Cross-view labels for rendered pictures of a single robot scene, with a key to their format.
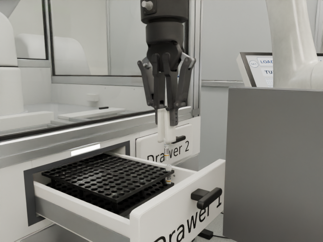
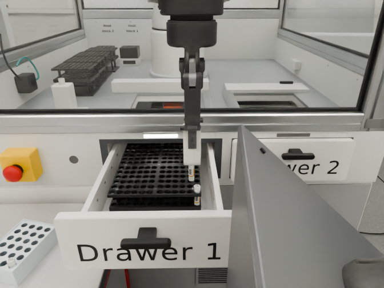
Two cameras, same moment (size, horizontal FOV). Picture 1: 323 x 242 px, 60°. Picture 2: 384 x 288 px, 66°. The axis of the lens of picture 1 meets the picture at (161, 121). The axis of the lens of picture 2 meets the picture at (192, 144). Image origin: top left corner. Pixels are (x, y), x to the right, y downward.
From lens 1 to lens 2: 0.50 m
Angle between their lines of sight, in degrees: 53
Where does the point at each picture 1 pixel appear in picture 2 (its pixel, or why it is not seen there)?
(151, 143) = not seen: hidden behind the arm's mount
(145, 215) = (62, 222)
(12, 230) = (93, 177)
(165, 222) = (94, 236)
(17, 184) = (95, 147)
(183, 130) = (327, 146)
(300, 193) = not seen: outside the picture
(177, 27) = (184, 29)
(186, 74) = (187, 94)
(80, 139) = (155, 125)
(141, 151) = (234, 154)
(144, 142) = not seen: hidden behind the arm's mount
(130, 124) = (224, 122)
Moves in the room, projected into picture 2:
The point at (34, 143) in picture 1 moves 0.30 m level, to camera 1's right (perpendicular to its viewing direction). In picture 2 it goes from (106, 121) to (181, 178)
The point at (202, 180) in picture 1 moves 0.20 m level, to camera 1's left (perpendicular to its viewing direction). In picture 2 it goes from (167, 222) to (114, 168)
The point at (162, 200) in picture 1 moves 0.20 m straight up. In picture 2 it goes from (87, 218) to (62, 91)
